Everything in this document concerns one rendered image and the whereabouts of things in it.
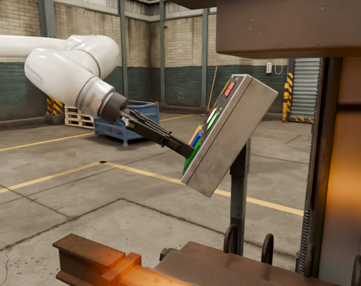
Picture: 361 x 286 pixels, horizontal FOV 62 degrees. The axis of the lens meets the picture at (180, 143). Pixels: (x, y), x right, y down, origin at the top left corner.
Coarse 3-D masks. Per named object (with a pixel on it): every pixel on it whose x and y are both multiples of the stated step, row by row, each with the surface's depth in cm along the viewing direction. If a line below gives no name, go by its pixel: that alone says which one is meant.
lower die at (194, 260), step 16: (176, 256) 35; (192, 256) 37; (208, 256) 37; (224, 256) 37; (240, 256) 37; (160, 272) 31; (176, 272) 32; (192, 272) 32; (208, 272) 32; (224, 272) 32; (240, 272) 32; (256, 272) 34; (272, 272) 34; (288, 272) 34
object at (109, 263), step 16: (64, 240) 33; (80, 240) 33; (64, 256) 33; (80, 256) 31; (96, 256) 30; (112, 256) 30; (128, 256) 31; (64, 272) 34; (80, 272) 32; (96, 272) 31; (112, 272) 29; (128, 272) 30; (144, 272) 30
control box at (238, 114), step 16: (240, 80) 66; (256, 80) 63; (224, 96) 79; (240, 96) 64; (256, 96) 63; (272, 96) 63; (224, 112) 65; (240, 112) 64; (256, 112) 64; (208, 128) 71; (224, 128) 65; (240, 128) 65; (208, 144) 66; (224, 144) 66; (240, 144) 66; (192, 160) 68; (208, 160) 67; (224, 160) 67; (192, 176) 68; (208, 176) 68; (208, 192) 69
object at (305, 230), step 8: (320, 64) 49; (312, 128) 50; (312, 136) 51; (312, 144) 51; (304, 208) 53; (304, 216) 53; (304, 224) 53; (304, 232) 53; (304, 240) 53; (304, 248) 54; (304, 256) 54; (304, 264) 54
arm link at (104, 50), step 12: (0, 36) 80; (12, 36) 81; (24, 36) 83; (72, 36) 82; (84, 36) 82; (96, 36) 84; (0, 48) 79; (12, 48) 80; (24, 48) 82; (60, 48) 82; (72, 48) 79; (84, 48) 77; (96, 48) 79; (108, 48) 82; (96, 60) 77; (108, 60) 81; (108, 72) 83
